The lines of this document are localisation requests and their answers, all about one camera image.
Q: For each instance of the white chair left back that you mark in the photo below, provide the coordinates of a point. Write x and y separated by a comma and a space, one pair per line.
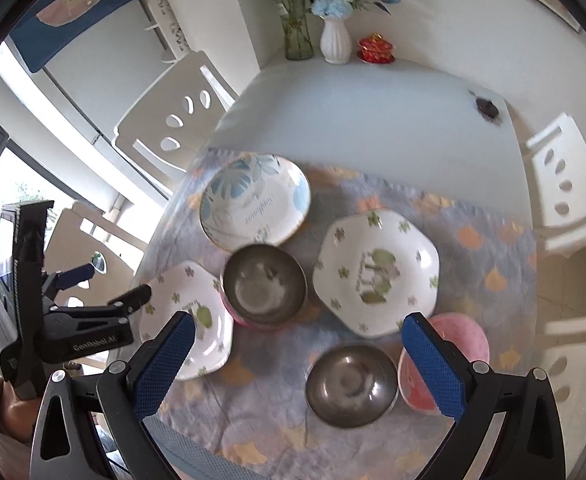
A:
167, 126

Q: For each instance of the beige chair near window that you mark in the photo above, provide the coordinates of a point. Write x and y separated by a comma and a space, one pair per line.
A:
83, 236

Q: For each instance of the white chair right lower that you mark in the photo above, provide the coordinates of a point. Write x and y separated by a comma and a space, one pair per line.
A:
561, 352

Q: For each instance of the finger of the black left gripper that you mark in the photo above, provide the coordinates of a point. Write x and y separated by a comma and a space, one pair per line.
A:
131, 301
70, 278

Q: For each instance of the steel bowl blue outside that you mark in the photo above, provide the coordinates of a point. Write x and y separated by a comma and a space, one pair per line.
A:
352, 385

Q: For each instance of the white ribbed vase with flowers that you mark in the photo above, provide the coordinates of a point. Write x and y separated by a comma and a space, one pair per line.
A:
335, 42

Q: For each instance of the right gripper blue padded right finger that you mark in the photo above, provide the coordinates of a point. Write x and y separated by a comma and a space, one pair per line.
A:
466, 392

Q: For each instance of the pink bowl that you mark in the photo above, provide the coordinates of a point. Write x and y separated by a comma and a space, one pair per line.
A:
462, 331

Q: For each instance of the person's left hand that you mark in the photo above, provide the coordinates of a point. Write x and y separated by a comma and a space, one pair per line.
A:
17, 417

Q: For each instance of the ginkgo pattern table cloth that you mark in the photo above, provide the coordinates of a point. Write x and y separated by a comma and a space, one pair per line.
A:
250, 419

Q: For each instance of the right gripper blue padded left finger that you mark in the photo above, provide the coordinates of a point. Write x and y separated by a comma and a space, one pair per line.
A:
129, 392

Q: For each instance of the white wall shelf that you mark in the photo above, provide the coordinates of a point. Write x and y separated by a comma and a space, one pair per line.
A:
164, 23

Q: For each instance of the white chair right upper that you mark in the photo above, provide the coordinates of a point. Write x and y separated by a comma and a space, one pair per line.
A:
555, 162

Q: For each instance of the small white clover plate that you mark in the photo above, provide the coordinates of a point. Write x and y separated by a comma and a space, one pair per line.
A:
189, 287

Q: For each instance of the small dark object on table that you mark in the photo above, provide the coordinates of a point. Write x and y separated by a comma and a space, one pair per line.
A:
486, 107

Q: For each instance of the blue wall hanging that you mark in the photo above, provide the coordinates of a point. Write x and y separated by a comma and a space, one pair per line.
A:
50, 25

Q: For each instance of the blue floral round plate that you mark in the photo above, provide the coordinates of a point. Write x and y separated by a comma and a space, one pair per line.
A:
256, 198

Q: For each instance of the large white clover plate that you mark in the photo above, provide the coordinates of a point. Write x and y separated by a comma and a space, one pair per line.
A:
374, 269

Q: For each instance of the steel bowl red outside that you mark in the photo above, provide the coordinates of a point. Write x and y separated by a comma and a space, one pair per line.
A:
263, 287

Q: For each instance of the white chair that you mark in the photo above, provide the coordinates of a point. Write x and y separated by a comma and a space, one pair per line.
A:
167, 126
561, 352
555, 162

